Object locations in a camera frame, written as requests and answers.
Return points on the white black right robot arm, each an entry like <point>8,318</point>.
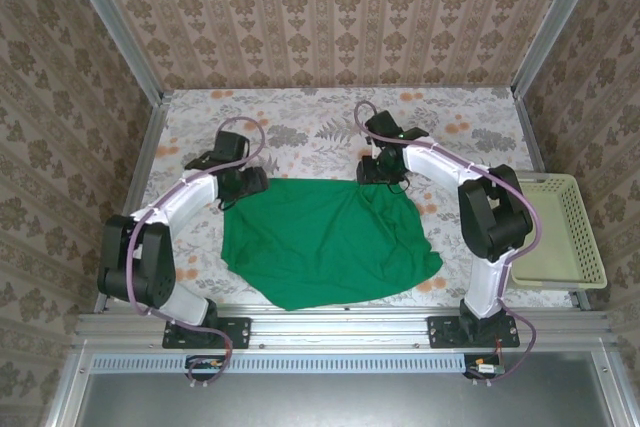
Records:
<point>435,162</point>

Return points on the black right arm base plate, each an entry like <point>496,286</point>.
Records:
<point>440,332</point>

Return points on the floral patterned table cover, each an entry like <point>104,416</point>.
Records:
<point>310,112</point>

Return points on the pale green plastic basket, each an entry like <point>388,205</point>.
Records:
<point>550,247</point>

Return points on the aluminium frame post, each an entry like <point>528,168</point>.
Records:
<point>110,22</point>
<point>560,22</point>

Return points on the green t-shirt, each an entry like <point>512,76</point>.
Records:
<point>325,247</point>

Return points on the aluminium frame cross rail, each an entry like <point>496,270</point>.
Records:
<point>340,332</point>

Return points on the small electronics board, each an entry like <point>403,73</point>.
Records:
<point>205,364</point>
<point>482,367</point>

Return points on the grey metal sheet panel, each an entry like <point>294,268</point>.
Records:
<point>340,402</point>

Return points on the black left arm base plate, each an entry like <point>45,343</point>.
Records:
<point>240,332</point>

